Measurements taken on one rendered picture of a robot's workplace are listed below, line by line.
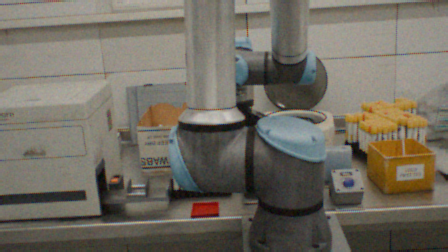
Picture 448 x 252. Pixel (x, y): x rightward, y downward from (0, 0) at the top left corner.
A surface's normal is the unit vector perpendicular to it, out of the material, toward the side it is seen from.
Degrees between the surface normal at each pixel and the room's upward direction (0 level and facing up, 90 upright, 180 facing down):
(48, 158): 90
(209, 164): 85
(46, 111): 89
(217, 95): 86
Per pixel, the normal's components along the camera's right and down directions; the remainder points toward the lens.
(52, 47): -0.01, 0.27
